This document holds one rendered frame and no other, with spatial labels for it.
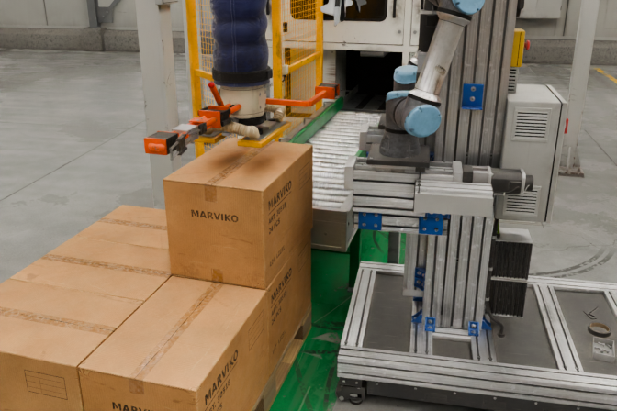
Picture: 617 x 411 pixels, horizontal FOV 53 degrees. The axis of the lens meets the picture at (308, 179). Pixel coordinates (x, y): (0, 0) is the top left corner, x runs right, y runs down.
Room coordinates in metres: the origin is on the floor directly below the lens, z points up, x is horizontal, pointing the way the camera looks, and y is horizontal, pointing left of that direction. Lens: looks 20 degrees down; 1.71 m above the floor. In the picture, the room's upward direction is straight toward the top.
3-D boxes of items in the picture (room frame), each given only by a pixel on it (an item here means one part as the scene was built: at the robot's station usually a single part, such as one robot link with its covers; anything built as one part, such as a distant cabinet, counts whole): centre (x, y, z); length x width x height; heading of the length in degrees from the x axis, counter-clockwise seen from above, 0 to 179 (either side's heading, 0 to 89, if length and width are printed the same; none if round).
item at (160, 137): (1.80, 0.45, 1.18); 0.08 x 0.07 x 0.05; 162
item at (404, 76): (2.67, -0.43, 1.20); 0.13 x 0.12 x 0.14; 157
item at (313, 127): (4.27, -0.02, 0.60); 1.60 x 0.10 x 0.09; 164
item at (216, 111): (2.14, 0.34, 1.18); 0.10 x 0.08 x 0.06; 72
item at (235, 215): (2.37, 0.26, 0.74); 0.60 x 0.40 x 0.40; 162
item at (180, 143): (1.84, 0.37, 1.18); 0.31 x 0.03 x 0.05; 175
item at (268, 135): (2.35, 0.17, 1.08); 0.34 x 0.10 x 0.05; 162
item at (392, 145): (2.18, -0.34, 1.09); 0.15 x 0.15 x 0.10
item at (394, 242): (3.15, -0.49, 0.50); 0.07 x 0.07 x 1.00; 74
